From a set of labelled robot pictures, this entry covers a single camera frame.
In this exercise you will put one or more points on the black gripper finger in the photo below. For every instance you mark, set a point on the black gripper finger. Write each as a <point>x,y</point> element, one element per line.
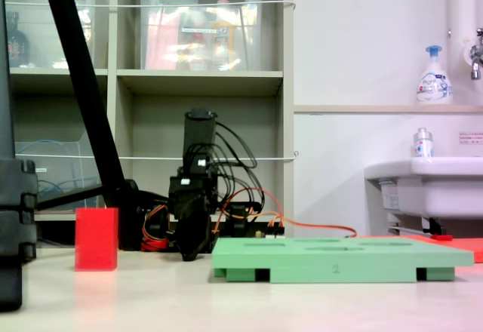
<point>185,241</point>
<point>203,230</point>

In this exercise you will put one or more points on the red square block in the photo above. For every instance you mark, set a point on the red square block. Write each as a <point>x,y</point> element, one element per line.
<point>96,239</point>

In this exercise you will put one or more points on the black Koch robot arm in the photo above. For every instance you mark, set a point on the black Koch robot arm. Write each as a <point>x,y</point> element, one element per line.
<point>198,136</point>

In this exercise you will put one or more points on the green shape-hole board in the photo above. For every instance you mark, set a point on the green shape-hole board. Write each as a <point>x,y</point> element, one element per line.
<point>339,260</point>

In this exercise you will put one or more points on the green-terminal circuit board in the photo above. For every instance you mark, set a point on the green-terminal circuit board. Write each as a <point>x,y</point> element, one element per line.
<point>272,234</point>

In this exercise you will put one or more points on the beige shelf unit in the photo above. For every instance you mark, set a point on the beige shelf unit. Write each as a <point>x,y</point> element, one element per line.
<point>200,79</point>

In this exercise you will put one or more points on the clear storage bin with supplies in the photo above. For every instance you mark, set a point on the clear storage bin with supplies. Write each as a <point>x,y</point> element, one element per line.
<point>200,34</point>

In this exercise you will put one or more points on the black tripod leg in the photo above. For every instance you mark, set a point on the black tripod leg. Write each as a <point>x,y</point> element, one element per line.
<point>79,75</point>

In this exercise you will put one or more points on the clear storage bin with bottles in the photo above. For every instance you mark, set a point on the clear storage bin with bottles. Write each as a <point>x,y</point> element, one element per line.
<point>41,37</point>

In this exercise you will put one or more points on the dark glass bottle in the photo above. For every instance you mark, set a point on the dark glass bottle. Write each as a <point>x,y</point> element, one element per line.
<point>17,45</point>

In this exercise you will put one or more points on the white sink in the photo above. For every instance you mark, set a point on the white sink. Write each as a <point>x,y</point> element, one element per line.
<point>434,185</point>

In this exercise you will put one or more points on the small silver-capped bottle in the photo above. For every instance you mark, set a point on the small silver-capped bottle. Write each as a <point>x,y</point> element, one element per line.
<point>422,145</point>

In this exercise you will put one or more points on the white pump soap bottle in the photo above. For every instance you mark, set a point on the white pump soap bottle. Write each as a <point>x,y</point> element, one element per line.
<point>434,83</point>

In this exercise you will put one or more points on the metal faucet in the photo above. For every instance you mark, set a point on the metal faucet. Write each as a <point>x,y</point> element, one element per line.
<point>476,54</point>

